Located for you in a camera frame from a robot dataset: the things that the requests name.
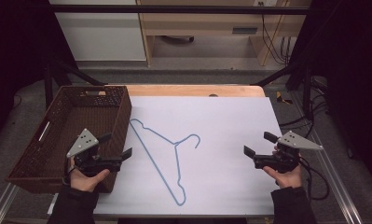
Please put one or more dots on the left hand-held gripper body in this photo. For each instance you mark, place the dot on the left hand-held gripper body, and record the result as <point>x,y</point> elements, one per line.
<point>86,152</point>

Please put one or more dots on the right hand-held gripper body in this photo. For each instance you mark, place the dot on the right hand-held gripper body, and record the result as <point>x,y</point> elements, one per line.
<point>286,152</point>

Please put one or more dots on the brown woven basket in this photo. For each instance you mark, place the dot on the brown woven basket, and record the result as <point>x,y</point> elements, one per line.
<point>71,133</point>

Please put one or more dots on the person's right hand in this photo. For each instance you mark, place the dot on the person's right hand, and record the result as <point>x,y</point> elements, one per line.
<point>284,178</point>

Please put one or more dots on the person's left hand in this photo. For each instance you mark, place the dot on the person's left hand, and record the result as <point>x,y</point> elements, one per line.
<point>85,179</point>

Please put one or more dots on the white paper sheet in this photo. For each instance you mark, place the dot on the white paper sheet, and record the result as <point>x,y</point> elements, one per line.
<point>211,161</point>

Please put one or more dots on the yellow and black tool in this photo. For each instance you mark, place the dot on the yellow and black tool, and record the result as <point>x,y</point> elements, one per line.
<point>281,98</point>

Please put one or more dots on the black metal stand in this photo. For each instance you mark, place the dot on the black metal stand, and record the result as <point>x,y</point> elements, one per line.
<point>62,79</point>
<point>295,73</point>

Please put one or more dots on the white cabinet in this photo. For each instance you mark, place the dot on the white cabinet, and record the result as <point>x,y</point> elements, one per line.
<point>103,34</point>

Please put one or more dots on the light wooden desk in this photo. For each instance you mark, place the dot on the light wooden desk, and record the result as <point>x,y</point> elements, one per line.
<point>205,28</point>

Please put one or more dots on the aluminium rail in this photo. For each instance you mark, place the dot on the aluminium rail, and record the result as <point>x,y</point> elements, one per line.
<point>2,205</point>
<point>333,174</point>

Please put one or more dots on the black metal frame bar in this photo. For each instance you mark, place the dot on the black metal frame bar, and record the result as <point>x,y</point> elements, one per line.
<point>177,9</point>

